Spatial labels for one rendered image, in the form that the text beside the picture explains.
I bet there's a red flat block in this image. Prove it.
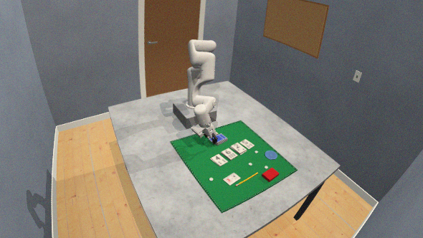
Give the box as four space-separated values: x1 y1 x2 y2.
262 168 279 182

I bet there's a blue flat disc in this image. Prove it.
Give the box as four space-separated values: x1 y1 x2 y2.
265 151 277 160

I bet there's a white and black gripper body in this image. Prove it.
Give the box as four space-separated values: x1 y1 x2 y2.
203 124 217 138

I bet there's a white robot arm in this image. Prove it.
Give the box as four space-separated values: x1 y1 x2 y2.
186 39 217 138

